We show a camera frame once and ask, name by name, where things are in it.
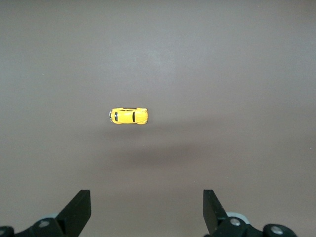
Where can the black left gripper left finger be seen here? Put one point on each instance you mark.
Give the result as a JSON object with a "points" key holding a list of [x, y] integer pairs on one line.
{"points": [[71, 217]]}

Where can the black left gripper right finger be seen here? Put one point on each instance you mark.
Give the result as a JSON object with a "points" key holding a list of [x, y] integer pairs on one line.
{"points": [[217, 217]]}

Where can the yellow beetle toy car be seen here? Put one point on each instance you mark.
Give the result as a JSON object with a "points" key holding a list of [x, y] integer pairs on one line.
{"points": [[127, 116]]}

